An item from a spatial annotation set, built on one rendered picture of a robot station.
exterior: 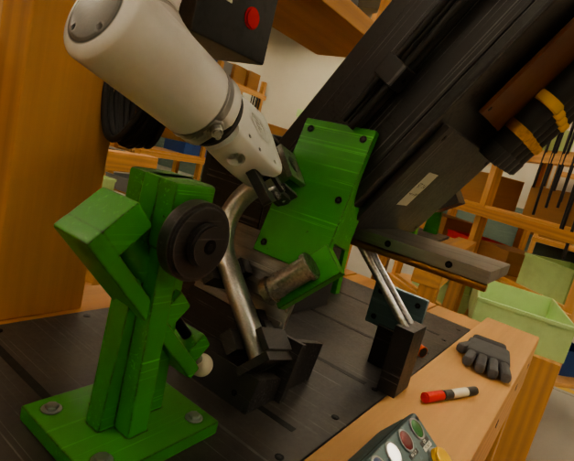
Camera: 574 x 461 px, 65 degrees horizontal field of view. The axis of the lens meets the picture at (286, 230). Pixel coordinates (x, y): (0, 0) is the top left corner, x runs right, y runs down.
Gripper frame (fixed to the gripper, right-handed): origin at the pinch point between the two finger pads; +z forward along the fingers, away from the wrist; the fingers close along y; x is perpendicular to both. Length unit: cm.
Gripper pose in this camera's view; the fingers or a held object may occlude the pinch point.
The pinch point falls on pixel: (276, 170)
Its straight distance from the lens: 63.1
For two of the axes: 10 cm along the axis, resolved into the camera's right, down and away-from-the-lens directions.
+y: -2.8, -8.6, 4.4
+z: 4.3, 2.9, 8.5
